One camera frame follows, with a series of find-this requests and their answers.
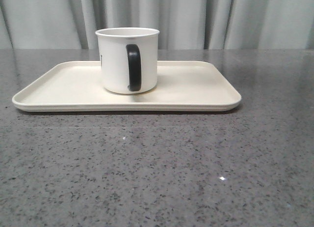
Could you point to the white smiley mug black handle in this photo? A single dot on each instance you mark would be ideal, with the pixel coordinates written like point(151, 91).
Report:
point(128, 59)

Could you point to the grey pleated curtain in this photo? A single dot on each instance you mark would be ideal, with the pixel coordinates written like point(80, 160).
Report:
point(183, 24)

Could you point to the cream rectangular plastic tray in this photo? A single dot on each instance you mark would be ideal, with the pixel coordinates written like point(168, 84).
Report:
point(75, 86)

